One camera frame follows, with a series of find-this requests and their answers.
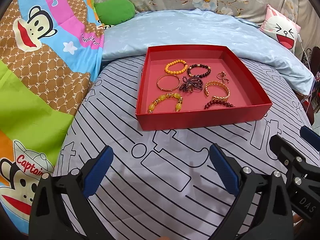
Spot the dark red bead bracelet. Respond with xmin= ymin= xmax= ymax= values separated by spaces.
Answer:
xmin=203 ymin=99 xmax=235 ymax=110

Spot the yellow amber charm bracelet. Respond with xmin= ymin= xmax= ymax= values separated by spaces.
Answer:
xmin=147 ymin=92 xmax=184 ymax=114

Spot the gold ring pendant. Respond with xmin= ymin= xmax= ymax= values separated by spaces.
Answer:
xmin=217 ymin=72 xmax=226 ymax=80

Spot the dark garnet bead strand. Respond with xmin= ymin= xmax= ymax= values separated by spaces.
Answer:
xmin=179 ymin=76 xmax=203 ymax=93

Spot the black bead bracelet gold charm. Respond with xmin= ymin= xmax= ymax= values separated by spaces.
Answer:
xmin=187 ymin=64 xmax=212 ymax=79

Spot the orange yellow bead bracelet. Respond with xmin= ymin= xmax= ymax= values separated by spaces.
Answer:
xmin=164 ymin=59 xmax=189 ymax=75

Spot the grey striped bed sheet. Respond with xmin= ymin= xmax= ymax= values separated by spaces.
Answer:
xmin=54 ymin=56 xmax=319 ymax=239

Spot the white pink cat cushion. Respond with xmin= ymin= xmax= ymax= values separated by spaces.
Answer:
xmin=259 ymin=4 xmax=301 ymax=53

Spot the red cardboard tray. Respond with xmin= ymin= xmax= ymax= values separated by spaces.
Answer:
xmin=136 ymin=44 xmax=272 ymax=131

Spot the thin gold bangle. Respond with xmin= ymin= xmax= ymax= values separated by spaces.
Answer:
xmin=156 ymin=74 xmax=181 ymax=92

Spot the colourful monkey cartoon blanket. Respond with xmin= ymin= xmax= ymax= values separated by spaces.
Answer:
xmin=1 ymin=0 xmax=104 ymax=239

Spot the light blue quilt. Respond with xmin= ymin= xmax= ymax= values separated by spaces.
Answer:
xmin=102 ymin=9 xmax=315 ymax=95

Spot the green plush pillow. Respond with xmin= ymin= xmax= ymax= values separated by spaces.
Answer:
xmin=95 ymin=0 xmax=136 ymax=25

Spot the twisted gold cuff bracelet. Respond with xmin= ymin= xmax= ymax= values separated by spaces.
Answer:
xmin=204 ymin=80 xmax=230 ymax=101

